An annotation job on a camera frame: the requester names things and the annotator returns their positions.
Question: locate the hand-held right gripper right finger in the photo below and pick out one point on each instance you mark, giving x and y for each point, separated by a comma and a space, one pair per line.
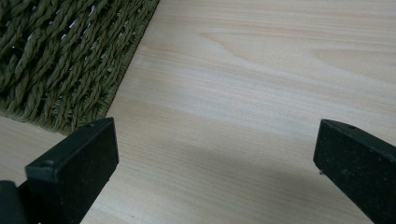
358, 168

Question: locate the green woven basket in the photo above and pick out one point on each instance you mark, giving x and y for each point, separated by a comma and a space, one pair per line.
59, 59

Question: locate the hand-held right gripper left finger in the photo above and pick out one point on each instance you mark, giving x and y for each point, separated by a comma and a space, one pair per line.
74, 168

